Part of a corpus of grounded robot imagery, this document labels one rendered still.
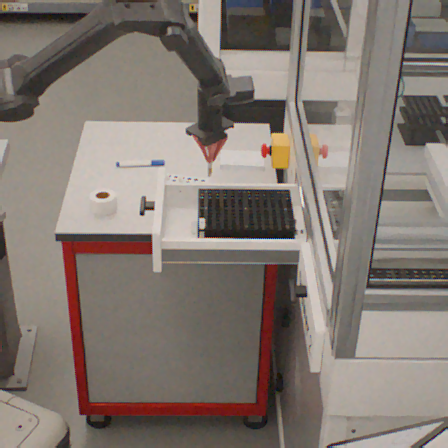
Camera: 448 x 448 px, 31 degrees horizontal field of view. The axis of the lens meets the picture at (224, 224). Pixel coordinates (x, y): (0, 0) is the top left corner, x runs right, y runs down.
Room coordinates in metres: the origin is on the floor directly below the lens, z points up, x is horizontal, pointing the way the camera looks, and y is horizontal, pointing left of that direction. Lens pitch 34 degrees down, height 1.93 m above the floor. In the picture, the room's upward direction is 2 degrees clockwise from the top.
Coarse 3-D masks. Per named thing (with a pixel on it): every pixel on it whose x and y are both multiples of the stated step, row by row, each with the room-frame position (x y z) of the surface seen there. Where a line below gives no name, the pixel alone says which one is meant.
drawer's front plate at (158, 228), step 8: (160, 168) 1.73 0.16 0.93; (160, 176) 1.69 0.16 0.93; (160, 184) 1.66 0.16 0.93; (160, 192) 1.62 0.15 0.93; (160, 200) 1.58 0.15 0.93; (160, 208) 1.55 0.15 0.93; (160, 216) 1.52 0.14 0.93; (160, 224) 1.49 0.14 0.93; (160, 232) 1.47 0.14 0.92; (160, 240) 1.46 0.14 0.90; (160, 248) 1.46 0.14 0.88; (160, 256) 1.45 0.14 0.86; (160, 264) 1.45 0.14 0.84
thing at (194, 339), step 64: (128, 128) 2.26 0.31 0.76; (256, 128) 2.29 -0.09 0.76; (128, 192) 1.89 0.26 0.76; (64, 256) 1.70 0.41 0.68; (128, 256) 1.71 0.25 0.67; (128, 320) 1.71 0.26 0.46; (192, 320) 1.72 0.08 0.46; (256, 320) 1.72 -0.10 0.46; (128, 384) 1.71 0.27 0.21; (192, 384) 1.72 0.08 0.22; (256, 384) 1.72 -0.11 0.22
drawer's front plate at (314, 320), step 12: (300, 252) 1.43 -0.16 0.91; (300, 264) 1.41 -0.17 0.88; (312, 264) 1.35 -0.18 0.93; (312, 276) 1.31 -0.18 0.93; (312, 288) 1.27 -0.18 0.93; (300, 300) 1.36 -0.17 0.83; (312, 300) 1.24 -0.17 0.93; (312, 312) 1.20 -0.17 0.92; (312, 324) 1.19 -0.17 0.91; (312, 336) 1.18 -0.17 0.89; (324, 336) 1.15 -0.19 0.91; (312, 348) 1.16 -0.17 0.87; (312, 360) 1.15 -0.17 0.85; (312, 372) 1.15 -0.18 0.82
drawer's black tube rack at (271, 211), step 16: (208, 192) 1.67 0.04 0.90; (224, 192) 1.68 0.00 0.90; (240, 192) 1.68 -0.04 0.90; (256, 192) 1.68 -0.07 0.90; (272, 192) 1.68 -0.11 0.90; (288, 192) 1.68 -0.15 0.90; (208, 208) 1.60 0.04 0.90; (224, 208) 1.60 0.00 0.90; (240, 208) 1.60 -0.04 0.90; (256, 208) 1.61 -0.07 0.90; (272, 208) 1.61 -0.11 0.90; (288, 208) 1.61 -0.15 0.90; (208, 224) 1.54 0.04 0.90; (224, 224) 1.54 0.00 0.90; (240, 224) 1.54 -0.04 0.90; (256, 224) 1.54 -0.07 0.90; (272, 224) 1.54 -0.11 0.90; (288, 224) 1.54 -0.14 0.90
